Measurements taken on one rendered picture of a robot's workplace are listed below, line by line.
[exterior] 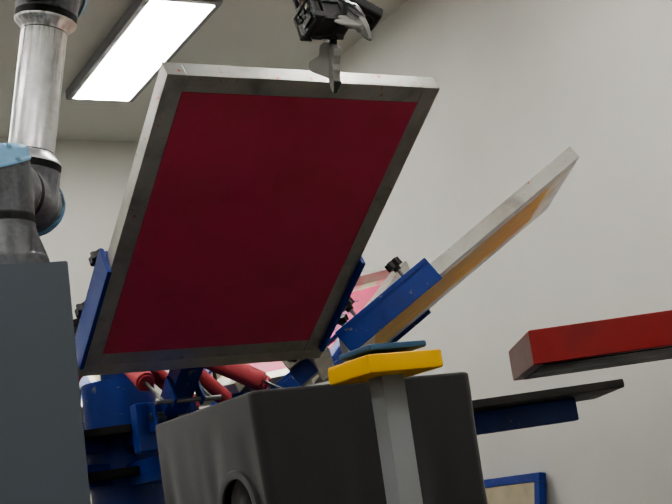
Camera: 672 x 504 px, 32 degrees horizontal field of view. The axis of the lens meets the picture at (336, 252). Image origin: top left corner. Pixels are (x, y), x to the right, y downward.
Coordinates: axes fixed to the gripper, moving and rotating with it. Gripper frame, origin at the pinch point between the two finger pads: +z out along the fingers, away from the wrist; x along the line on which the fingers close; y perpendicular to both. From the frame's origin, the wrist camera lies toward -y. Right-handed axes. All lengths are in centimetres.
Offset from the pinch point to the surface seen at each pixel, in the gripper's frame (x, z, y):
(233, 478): -42, 58, 23
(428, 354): 4, 58, 8
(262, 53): -277, -242, -156
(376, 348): 3, 56, 16
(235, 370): -129, -1, -25
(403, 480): -5, 74, 13
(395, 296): -86, 1, -53
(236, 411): -35, 49, 23
